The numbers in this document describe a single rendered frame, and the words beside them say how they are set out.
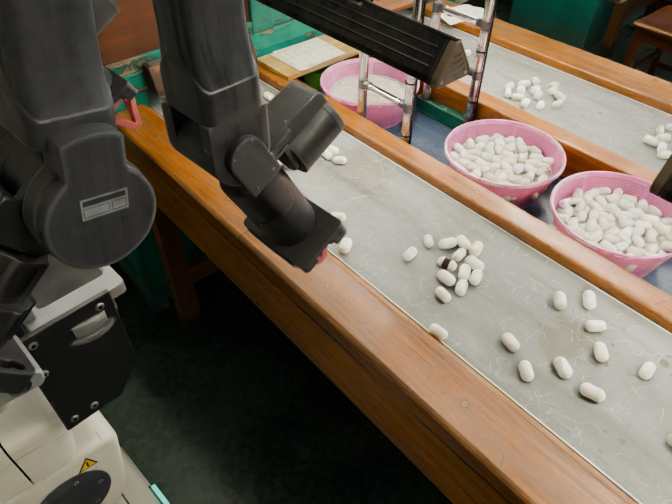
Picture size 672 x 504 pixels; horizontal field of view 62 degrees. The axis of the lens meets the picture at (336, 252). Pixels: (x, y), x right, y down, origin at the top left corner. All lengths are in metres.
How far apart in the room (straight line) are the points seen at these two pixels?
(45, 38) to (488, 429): 0.69
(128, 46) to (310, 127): 1.02
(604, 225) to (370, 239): 0.47
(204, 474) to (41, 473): 0.90
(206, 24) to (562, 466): 0.68
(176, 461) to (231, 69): 1.37
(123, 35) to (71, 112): 1.12
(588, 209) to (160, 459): 1.26
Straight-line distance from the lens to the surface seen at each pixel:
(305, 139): 0.53
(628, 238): 1.22
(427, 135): 1.52
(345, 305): 0.93
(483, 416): 0.84
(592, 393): 0.92
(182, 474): 1.67
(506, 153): 1.37
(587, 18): 3.81
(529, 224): 1.14
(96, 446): 0.82
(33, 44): 0.37
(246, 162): 0.46
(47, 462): 0.79
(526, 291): 1.04
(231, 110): 0.44
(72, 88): 0.38
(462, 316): 0.97
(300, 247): 0.59
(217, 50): 0.43
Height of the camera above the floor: 1.47
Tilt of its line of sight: 44 degrees down
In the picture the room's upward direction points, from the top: straight up
